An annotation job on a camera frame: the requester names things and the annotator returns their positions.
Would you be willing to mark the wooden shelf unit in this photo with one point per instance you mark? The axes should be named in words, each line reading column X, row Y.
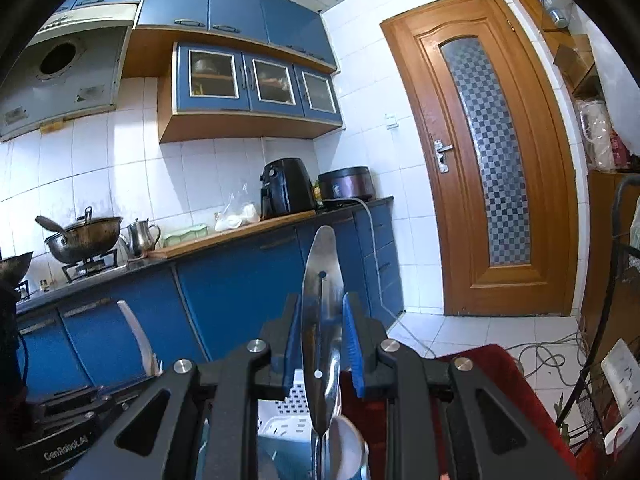
column 600, row 210

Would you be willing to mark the blue lower kitchen cabinets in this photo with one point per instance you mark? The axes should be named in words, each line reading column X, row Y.
column 225, row 290

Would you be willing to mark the black air fryer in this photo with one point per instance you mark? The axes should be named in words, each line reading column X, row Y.
column 287, row 190

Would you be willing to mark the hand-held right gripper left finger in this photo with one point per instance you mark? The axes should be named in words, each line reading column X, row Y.
column 292, row 355

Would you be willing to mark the blue glass door cabinet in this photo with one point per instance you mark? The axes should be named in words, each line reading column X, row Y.
column 250, row 105

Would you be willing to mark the white wall switch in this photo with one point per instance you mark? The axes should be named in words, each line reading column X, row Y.
column 393, row 121

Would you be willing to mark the white power strip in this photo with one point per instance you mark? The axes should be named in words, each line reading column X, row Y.
column 622, row 380

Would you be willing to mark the wooden cutting board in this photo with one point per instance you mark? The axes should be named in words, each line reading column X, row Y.
column 225, row 240

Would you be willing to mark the green tissue box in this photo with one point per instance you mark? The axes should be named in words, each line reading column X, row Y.
column 185, row 234

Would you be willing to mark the cardboard box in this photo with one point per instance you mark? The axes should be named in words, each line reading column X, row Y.
column 575, row 60

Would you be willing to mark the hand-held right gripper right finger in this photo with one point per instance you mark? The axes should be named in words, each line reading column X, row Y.
column 352, row 355

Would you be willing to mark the black metal rack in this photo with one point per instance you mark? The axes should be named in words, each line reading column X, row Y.
column 607, row 285

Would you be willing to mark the blue kitchen cabinets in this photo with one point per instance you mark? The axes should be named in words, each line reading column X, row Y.
column 235, row 2
column 225, row 290

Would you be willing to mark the red floral printed blanket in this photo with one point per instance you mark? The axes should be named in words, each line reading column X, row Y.
column 535, row 410

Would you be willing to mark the blue upper kitchen cabinets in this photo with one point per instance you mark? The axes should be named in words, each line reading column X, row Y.
column 235, row 2

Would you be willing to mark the grey range hood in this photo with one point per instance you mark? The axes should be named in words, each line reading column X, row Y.
column 65, row 85

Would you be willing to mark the white plastic utensil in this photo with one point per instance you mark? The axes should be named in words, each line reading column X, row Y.
column 140, row 340

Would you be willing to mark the metal kettle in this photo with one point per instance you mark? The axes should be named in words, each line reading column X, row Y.
column 142, row 237

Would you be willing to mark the metal fork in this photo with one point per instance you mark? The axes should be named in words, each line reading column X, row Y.
column 324, row 310

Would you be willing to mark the metal ladle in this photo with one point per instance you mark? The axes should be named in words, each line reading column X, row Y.
column 50, row 225

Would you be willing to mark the wooden door with glass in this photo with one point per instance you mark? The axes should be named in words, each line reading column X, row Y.
column 425, row 185

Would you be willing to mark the metal wok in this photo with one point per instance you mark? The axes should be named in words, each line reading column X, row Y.
column 90, row 240

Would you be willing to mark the dark rice cooker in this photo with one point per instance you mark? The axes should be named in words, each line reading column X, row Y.
column 347, row 185

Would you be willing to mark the plastic bag with white contents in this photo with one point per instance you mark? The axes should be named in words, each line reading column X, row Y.
column 237, row 217

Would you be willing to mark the gas stove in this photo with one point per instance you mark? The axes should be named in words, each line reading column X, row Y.
column 90, row 267

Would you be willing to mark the dark wok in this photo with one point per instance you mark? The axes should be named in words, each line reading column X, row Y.
column 15, row 265

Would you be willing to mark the clear pitcher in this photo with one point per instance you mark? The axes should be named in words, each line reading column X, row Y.
column 595, row 132

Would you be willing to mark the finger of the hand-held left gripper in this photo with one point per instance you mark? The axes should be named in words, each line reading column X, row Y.
column 70, row 416
column 85, row 395

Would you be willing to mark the metal pot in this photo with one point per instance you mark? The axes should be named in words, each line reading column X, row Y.
column 555, row 7

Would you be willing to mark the light blue utensil holder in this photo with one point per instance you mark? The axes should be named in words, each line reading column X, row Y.
column 285, row 420

